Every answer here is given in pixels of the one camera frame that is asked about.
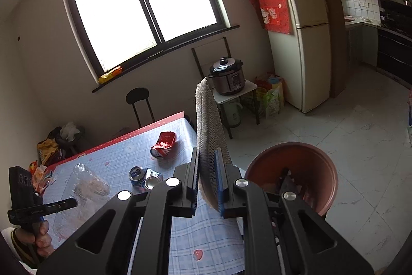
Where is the clear plastic clamshell box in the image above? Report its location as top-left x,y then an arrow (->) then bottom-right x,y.
53,164 -> 110,240

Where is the grey mesh fruit net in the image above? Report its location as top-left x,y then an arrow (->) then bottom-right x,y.
195,78 -> 232,211

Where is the brown plastic trash bin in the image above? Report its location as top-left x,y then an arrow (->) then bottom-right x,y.
245,142 -> 339,217

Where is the black kitchen stove unit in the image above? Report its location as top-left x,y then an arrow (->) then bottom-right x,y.
376,0 -> 411,89

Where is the person's left hand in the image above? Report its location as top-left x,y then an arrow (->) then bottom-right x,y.
15,221 -> 54,257

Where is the black white striped sleeve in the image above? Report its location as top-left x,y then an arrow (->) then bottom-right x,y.
1,227 -> 36,274

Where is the crushed blue soda can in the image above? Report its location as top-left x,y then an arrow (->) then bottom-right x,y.
129,166 -> 164,193

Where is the blue plaid tablecloth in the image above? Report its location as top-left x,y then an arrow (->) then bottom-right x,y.
43,113 -> 244,274

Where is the crushed red soda can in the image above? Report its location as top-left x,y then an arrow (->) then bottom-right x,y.
150,131 -> 177,159

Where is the white electric kettle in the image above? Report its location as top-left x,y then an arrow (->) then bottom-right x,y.
224,100 -> 243,127

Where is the green shopping bag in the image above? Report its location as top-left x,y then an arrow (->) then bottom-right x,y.
253,73 -> 284,119

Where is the yellow bag on windowsill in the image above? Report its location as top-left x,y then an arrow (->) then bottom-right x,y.
98,66 -> 123,85

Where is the small white side table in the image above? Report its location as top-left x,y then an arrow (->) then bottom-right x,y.
212,80 -> 260,140

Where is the black round stool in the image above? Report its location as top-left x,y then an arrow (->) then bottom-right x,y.
125,87 -> 156,128

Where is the black electric pressure cooker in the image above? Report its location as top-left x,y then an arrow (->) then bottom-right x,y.
209,57 -> 246,96

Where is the white refrigerator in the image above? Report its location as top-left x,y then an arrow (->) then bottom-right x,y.
268,0 -> 331,113

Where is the red fabric fridge cover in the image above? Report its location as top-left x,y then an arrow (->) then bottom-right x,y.
249,0 -> 291,35

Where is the window with dark frame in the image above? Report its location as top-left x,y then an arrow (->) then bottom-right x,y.
66,0 -> 233,89

